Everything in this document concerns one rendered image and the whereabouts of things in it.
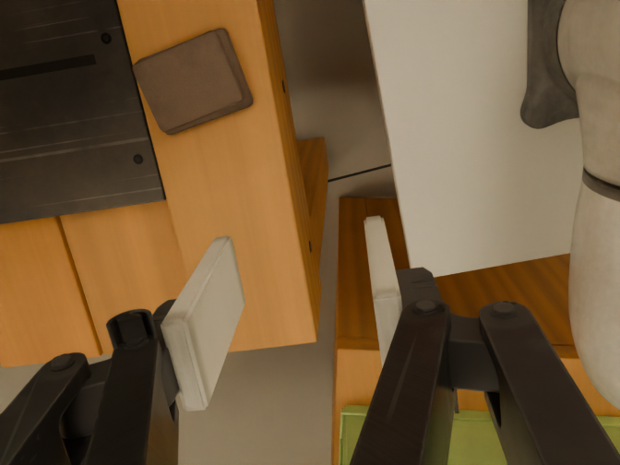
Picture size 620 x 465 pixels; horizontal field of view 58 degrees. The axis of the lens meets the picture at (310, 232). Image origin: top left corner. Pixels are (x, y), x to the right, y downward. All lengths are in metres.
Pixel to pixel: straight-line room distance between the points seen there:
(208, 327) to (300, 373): 1.61
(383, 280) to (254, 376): 1.66
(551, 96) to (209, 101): 0.33
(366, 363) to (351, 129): 0.82
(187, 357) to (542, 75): 0.50
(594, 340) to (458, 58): 0.29
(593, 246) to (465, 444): 0.41
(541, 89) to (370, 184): 0.98
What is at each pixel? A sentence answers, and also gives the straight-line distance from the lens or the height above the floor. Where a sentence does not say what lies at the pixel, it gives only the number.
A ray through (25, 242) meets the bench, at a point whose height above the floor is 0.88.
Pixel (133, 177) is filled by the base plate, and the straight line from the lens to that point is 0.64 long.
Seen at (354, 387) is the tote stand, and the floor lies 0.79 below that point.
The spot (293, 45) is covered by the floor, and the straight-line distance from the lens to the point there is 1.49.
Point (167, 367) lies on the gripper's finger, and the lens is 0.16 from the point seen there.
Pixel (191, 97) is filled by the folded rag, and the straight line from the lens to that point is 0.58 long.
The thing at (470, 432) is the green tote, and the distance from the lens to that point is 0.85.
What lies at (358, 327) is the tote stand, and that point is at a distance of 0.87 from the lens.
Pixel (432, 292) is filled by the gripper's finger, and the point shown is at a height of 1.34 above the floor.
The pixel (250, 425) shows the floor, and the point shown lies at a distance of 1.93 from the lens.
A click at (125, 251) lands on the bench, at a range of 0.70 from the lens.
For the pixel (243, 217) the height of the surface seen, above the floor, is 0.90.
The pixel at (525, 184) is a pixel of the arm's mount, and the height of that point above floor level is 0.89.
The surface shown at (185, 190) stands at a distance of 0.63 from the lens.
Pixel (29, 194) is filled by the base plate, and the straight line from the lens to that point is 0.70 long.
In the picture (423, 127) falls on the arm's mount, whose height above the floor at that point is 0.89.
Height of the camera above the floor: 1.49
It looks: 70 degrees down
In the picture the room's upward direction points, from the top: 171 degrees counter-clockwise
